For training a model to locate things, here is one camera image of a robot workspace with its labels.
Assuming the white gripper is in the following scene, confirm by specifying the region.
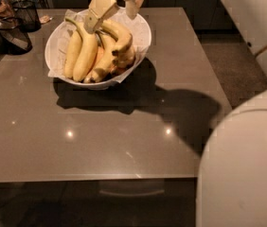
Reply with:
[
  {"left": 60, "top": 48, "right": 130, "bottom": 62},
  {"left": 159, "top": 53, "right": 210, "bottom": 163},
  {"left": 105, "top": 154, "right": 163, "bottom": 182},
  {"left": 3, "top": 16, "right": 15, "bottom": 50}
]
[{"left": 84, "top": 0, "right": 144, "bottom": 34}]

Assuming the curved yellow banana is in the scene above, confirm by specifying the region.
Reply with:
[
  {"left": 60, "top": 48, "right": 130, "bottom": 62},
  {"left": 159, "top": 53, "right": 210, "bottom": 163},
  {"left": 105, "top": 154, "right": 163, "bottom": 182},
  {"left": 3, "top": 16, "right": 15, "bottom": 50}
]
[{"left": 101, "top": 19, "right": 133, "bottom": 55}]

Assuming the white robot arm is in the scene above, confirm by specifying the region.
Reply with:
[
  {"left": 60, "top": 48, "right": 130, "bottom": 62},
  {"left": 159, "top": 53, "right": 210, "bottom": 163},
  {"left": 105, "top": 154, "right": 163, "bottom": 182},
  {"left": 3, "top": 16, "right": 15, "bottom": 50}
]
[{"left": 195, "top": 0, "right": 267, "bottom": 227}]

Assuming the small banana at right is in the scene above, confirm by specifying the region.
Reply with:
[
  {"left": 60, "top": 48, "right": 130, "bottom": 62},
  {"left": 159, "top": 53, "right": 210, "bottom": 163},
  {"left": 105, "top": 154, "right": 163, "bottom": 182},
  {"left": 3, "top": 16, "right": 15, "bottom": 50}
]
[{"left": 110, "top": 46, "right": 135, "bottom": 77}]

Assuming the large middle yellow banana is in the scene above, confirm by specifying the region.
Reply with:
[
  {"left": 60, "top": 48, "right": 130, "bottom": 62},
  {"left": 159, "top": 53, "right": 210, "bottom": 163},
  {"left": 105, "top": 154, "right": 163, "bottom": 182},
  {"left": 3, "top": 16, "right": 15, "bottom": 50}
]
[{"left": 65, "top": 17, "right": 98, "bottom": 82}]

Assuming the left yellow banana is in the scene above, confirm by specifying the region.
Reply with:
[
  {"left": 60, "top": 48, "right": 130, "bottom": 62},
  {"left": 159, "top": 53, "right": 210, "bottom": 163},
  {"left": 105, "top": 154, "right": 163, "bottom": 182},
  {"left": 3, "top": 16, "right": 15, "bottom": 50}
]
[{"left": 64, "top": 30, "right": 82, "bottom": 79}]

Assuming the right lower yellow banana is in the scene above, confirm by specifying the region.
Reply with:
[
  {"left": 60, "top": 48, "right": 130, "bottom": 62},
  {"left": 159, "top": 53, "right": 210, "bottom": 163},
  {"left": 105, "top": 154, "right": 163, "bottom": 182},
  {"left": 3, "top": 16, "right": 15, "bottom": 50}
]
[{"left": 83, "top": 32, "right": 116, "bottom": 83}]

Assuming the white bowl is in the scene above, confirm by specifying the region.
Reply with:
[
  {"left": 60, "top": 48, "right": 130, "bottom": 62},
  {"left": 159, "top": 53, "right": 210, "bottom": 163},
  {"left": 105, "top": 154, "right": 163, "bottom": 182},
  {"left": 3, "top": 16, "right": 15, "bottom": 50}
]
[{"left": 44, "top": 5, "right": 152, "bottom": 91}]

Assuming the orange fruit under bananas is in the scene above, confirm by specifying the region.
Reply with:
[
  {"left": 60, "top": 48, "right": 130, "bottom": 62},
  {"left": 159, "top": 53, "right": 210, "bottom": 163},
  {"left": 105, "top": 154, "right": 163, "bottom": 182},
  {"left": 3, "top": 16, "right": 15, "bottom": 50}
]
[{"left": 94, "top": 46, "right": 104, "bottom": 65}]

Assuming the small wrapper on table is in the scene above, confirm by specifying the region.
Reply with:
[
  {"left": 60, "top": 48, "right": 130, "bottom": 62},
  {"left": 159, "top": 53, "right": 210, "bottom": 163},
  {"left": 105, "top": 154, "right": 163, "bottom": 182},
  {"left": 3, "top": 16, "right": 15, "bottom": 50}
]
[{"left": 40, "top": 15, "right": 52, "bottom": 25}]

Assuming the dark cabinet row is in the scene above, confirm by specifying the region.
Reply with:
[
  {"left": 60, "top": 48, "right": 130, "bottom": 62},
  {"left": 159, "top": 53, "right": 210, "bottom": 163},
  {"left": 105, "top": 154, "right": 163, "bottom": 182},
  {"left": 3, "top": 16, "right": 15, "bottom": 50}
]
[{"left": 47, "top": 0, "right": 236, "bottom": 31}]

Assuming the black mesh pen cup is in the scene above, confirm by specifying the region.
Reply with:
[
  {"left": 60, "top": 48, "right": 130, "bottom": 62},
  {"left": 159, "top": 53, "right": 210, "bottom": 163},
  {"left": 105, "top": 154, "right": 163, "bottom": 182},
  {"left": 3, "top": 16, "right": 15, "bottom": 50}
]
[{"left": 12, "top": 0, "right": 41, "bottom": 32}]

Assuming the black mesh tray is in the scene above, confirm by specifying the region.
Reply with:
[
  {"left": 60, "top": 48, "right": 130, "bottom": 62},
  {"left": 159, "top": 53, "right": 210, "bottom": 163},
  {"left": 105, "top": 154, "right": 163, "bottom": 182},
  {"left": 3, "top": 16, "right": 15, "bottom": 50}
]
[{"left": 0, "top": 18, "right": 32, "bottom": 55}]

